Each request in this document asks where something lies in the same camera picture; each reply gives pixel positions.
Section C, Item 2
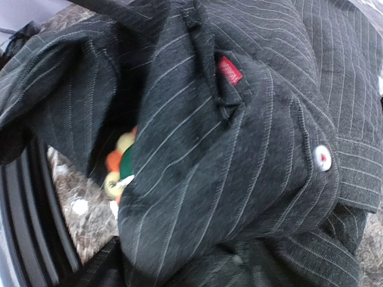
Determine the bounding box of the black pinstriped shirt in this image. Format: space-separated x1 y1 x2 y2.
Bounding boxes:
1 1 382 286

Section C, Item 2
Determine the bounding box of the flower brooch green orange yellow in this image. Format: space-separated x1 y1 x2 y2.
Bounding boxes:
104 126 137 204

